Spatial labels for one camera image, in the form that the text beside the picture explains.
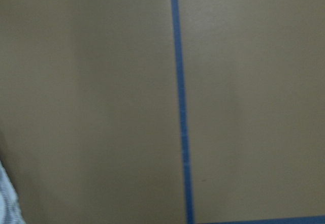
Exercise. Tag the light blue striped shirt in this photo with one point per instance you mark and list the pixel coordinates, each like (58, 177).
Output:
(10, 209)

